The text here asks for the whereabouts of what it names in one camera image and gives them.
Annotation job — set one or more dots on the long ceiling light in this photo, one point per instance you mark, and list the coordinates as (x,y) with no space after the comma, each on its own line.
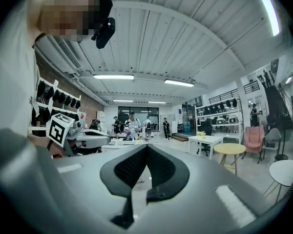
(178,82)
(113,76)
(122,101)
(157,102)

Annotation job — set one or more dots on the black head-mounted camera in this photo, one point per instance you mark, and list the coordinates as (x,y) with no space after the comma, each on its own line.
(105,34)

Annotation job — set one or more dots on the black staircase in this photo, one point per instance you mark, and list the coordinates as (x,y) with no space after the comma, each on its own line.
(276,101)

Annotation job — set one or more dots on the black floor stand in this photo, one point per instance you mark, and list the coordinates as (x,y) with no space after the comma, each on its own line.
(281,157)

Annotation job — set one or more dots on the white round table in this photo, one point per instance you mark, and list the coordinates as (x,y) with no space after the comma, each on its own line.
(283,172)

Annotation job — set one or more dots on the blue water bottles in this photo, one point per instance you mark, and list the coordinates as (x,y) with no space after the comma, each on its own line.
(187,126)

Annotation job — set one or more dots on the black office chair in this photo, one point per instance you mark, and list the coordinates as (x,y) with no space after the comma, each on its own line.
(206,130)

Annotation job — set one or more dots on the yellow round table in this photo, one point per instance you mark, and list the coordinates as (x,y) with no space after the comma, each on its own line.
(229,148)

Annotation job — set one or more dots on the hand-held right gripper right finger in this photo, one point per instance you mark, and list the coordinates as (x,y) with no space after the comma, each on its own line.
(173,177)

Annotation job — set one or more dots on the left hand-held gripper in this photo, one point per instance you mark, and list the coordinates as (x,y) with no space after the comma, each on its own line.
(88,136)

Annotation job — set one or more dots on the person's white shirt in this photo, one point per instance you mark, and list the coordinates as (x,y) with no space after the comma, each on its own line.
(12,69)

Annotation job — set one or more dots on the person's head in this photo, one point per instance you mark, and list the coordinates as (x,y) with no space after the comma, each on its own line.
(63,16)

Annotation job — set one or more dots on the row of black caps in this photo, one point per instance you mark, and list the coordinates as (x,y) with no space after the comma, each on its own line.
(55,96)

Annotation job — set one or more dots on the black balcony railing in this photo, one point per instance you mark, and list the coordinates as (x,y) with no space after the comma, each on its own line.
(234,94)

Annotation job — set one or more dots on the yellow items on table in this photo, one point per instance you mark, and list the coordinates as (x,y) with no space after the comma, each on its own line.
(201,134)

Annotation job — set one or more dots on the grey chair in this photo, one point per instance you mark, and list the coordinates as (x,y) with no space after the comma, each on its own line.
(273,136)

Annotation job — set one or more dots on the white wall rack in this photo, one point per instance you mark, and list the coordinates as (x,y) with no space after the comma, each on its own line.
(54,84)

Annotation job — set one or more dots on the white square table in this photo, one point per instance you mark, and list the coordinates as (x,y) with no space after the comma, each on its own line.
(206,140)

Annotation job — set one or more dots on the white ceiling air conditioner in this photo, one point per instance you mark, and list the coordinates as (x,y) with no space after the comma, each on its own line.
(63,55)

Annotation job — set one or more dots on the bright curved ceiling light strip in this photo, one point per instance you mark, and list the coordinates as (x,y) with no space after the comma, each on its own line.
(268,8)

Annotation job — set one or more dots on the pink armchair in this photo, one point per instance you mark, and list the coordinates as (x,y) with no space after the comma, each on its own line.
(254,138)

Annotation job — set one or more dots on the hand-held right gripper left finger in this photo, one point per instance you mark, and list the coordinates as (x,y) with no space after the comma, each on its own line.
(112,177)

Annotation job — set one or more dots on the white metal shelving unit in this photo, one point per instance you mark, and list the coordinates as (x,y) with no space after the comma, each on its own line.
(219,117)

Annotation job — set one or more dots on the white box with red mark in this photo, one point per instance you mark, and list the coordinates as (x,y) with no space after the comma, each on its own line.
(82,118)

